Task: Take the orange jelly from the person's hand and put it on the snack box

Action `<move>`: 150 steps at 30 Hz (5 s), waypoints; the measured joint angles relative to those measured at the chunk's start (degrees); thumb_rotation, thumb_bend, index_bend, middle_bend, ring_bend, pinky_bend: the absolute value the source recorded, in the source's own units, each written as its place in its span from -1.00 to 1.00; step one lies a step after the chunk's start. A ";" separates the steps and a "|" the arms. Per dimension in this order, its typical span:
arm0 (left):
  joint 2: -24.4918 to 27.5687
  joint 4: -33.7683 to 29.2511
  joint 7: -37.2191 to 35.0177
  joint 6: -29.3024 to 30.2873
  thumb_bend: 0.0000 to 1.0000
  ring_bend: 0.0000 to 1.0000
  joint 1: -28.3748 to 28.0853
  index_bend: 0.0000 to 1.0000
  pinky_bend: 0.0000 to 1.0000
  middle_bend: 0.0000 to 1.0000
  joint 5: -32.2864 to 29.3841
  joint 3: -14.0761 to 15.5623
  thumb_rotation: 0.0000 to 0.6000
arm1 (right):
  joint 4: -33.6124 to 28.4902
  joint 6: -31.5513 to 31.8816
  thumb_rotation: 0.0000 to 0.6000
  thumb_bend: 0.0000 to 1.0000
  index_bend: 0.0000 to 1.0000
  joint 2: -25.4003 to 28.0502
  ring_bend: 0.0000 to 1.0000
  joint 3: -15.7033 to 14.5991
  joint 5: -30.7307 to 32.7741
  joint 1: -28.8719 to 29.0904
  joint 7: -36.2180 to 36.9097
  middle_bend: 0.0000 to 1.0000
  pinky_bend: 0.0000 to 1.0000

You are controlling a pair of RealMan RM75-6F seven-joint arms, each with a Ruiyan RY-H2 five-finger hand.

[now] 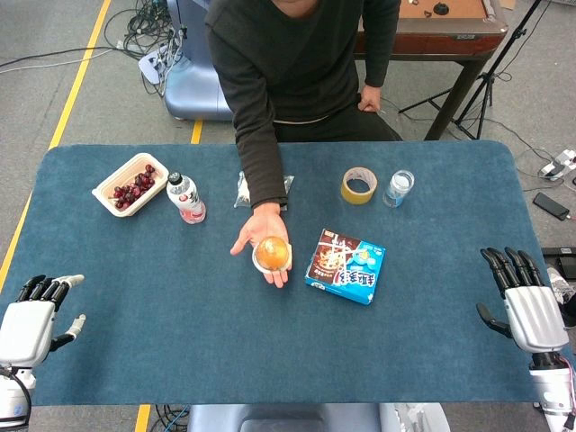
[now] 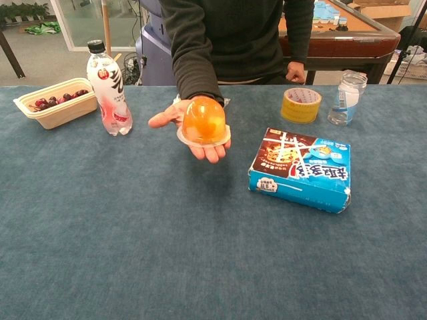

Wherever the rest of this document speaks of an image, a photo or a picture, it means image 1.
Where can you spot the white floor power strip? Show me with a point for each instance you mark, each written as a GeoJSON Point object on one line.
{"type": "Point", "coordinates": [150, 65]}

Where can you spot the person torso black clothing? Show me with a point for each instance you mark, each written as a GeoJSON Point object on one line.
{"type": "Point", "coordinates": [306, 67]}

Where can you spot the black smartphone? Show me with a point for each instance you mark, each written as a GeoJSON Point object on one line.
{"type": "Point", "coordinates": [551, 206]}

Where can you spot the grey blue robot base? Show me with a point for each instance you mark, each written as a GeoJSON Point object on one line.
{"type": "Point", "coordinates": [288, 418]}

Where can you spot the person right hand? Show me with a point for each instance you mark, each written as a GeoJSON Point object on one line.
{"type": "Point", "coordinates": [263, 222]}

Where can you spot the person right arm black sleeve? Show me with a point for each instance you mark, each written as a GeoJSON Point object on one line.
{"type": "Point", "coordinates": [256, 148]}

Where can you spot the yellow tape roll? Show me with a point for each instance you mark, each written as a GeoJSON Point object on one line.
{"type": "Point", "coordinates": [357, 195]}

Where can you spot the clear plastic bag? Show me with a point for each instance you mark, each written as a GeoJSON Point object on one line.
{"type": "Point", "coordinates": [243, 193]}

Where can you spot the black round knob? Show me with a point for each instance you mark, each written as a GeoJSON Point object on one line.
{"type": "Point", "coordinates": [441, 7]}

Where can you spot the person left hand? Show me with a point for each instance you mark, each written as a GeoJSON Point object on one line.
{"type": "Point", "coordinates": [370, 99]}

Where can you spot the white pink drink bottle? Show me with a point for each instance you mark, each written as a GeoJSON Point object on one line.
{"type": "Point", "coordinates": [186, 200]}

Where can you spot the light blue machine base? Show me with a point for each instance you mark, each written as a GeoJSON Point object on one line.
{"type": "Point", "coordinates": [193, 90]}

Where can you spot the clear plastic water bottle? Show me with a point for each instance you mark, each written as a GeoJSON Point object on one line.
{"type": "Point", "coordinates": [398, 189]}

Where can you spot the black tripod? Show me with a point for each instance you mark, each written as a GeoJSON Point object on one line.
{"type": "Point", "coordinates": [488, 74]}

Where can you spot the black flat device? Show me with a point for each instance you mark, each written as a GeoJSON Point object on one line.
{"type": "Point", "coordinates": [560, 256]}

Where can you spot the red cherries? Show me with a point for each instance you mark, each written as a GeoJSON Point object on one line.
{"type": "Point", "coordinates": [135, 186]}

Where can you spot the orange jelly cup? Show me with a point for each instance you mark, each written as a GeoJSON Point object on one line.
{"type": "Point", "coordinates": [271, 254]}

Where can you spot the robot right hand silver black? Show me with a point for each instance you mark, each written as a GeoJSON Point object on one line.
{"type": "Point", "coordinates": [535, 315]}

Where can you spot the beige food tray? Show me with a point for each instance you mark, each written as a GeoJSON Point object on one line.
{"type": "Point", "coordinates": [121, 173]}

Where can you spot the robot left hand silver black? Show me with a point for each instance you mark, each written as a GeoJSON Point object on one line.
{"type": "Point", "coordinates": [22, 328]}

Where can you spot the white power strip with plugs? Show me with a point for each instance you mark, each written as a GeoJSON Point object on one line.
{"type": "Point", "coordinates": [560, 163]}

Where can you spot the grey sneaker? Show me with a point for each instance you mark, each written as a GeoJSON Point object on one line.
{"type": "Point", "coordinates": [560, 285]}

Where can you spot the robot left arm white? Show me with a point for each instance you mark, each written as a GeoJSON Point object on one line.
{"type": "Point", "coordinates": [13, 396]}

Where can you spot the person arm black sleeve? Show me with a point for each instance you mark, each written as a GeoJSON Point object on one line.
{"type": "Point", "coordinates": [382, 40]}
{"type": "Point", "coordinates": [256, 148]}

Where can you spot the wooden pool table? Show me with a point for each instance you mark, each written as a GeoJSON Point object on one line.
{"type": "Point", "coordinates": [450, 40]}

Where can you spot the blue table mat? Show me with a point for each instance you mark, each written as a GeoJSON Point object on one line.
{"type": "Point", "coordinates": [180, 292]}

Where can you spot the person left arm black sleeve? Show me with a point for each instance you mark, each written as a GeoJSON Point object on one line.
{"type": "Point", "coordinates": [382, 40]}

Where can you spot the blue snack box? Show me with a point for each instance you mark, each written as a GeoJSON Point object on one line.
{"type": "Point", "coordinates": [346, 283]}

